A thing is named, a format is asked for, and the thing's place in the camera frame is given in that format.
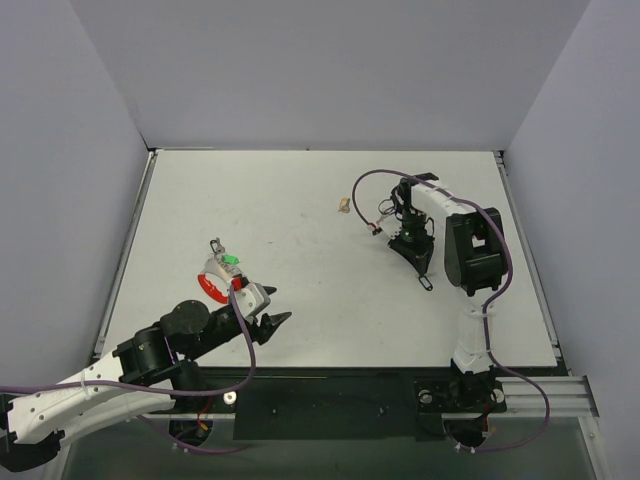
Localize key with black tag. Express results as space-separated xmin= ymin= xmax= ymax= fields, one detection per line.
xmin=418 ymin=275 xmax=433 ymax=292

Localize red handle spring keyring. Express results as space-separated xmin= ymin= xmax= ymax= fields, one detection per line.
xmin=197 ymin=253 xmax=249 ymax=305

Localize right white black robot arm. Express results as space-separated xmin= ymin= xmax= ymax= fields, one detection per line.
xmin=381 ymin=173 xmax=512 ymax=409

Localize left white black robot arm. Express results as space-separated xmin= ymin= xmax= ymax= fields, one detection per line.
xmin=1 ymin=283 xmax=291 ymax=472

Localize green key tag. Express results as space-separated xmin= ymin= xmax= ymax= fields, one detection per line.
xmin=222 ymin=254 xmax=239 ymax=265

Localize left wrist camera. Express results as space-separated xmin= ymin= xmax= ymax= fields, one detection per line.
xmin=228 ymin=278 xmax=271 ymax=318

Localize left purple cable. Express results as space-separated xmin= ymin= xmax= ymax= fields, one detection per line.
xmin=0 ymin=284 xmax=259 ymax=455

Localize purple cable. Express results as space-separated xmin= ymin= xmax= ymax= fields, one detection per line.
xmin=0 ymin=284 xmax=259 ymax=455
xmin=352 ymin=169 xmax=554 ymax=455

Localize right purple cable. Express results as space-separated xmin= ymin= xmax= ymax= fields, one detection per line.
xmin=352 ymin=169 xmax=554 ymax=455

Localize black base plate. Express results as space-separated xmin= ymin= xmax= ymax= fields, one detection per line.
xmin=171 ymin=367 xmax=506 ymax=441

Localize aluminium frame rail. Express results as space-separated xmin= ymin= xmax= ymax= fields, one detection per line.
xmin=500 ymin=376 xmax=599 ymax=418

